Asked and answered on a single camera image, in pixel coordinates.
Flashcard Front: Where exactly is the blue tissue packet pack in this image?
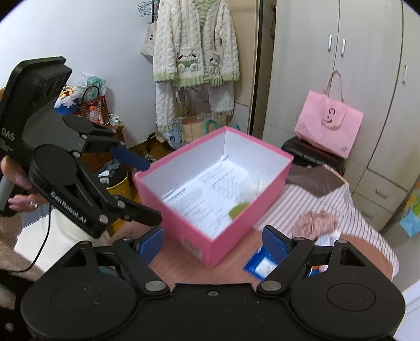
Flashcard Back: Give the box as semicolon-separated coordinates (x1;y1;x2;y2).
243;246;278;281

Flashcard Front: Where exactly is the pink floral cloth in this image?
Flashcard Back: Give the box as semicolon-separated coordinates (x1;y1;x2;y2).
292;211;339;241

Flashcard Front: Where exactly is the green soft egg toy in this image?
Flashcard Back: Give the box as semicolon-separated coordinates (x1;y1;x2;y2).
229;202;250;220

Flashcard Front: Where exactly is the person's left hand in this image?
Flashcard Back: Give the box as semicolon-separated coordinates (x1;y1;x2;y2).
1;156;48;212

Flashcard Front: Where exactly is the yellow bin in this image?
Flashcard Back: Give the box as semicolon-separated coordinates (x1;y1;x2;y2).
106;172;132;235

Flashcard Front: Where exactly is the striped table cloth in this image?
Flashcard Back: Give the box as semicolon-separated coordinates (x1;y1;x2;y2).
253;164;399;280

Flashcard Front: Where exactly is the brown paper bag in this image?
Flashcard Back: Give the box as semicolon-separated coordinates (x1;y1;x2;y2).
181;113;227;143

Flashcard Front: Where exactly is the pink cardboard box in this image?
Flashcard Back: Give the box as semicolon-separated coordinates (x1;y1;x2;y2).
135;126;293;268

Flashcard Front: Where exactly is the teal woven basket bag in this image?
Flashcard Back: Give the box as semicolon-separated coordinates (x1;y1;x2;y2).
204;119;221;134

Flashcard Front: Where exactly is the black suitcase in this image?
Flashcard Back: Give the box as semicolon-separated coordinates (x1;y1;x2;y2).
281;136;345;175

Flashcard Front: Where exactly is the colourful paper gift bag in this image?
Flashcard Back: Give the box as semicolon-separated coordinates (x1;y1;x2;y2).
399;181;420;238

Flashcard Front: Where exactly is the cream knitted cardigan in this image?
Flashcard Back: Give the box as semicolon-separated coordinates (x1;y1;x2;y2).
153;0;240;87

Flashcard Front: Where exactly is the pink tote bag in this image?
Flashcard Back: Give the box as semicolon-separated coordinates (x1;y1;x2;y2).
294;70;364;159

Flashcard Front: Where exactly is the white wardrobe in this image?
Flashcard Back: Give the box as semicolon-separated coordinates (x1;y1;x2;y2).
263;1;419;230

